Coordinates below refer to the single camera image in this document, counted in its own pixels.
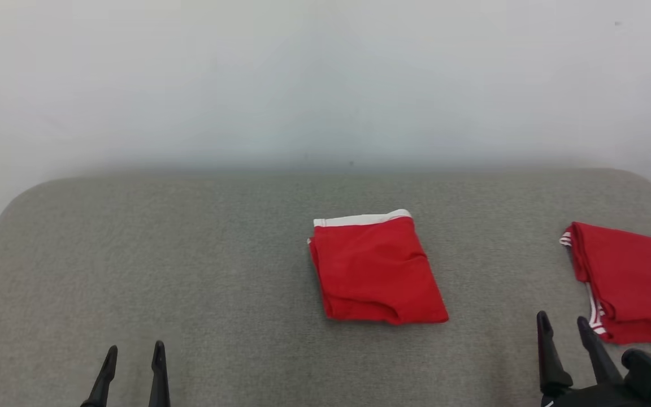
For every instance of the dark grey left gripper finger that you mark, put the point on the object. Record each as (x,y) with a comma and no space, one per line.
(102,381)
(159,379)

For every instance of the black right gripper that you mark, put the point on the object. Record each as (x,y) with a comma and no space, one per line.
(591,398)

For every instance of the red t-shirt with black letters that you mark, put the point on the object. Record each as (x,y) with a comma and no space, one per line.
(636,282)

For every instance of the red shorts with white stripe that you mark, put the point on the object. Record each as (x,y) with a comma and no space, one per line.
(376,271)

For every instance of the grey fabric sofa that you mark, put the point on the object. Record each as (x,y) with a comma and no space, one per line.
(161,254)

